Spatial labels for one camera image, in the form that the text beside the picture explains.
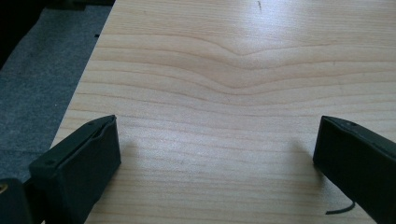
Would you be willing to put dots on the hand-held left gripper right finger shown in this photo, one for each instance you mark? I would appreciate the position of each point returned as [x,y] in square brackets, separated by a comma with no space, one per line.
[358,161]

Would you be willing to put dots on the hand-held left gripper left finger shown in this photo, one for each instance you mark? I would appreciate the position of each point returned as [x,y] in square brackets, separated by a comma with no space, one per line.
[77,165]

